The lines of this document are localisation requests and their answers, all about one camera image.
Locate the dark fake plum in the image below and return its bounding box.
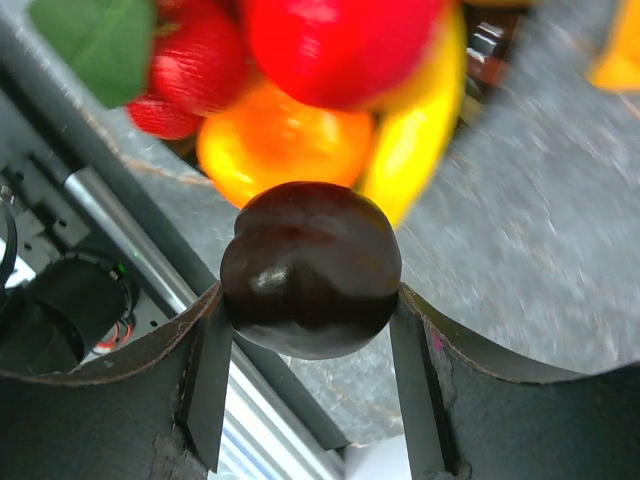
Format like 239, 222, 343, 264
220, 182, 402, 360

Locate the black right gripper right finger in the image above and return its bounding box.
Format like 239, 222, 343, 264
390, 286, 639, 479

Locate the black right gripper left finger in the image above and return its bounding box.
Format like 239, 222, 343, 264
1, 284, 233, 479

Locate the yellow fake banana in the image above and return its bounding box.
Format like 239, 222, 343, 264
358, 2, 466, 228

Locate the fake orange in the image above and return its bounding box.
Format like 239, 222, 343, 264
196, 80, 375, 208

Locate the orange cloth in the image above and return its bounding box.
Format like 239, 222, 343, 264
586, 0, 639, 93

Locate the red fake fruit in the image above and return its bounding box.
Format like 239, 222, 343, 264
243, 0, 448, 109

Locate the dark rimmed ceramic plate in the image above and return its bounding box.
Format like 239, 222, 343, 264
459, 5, 527, 125

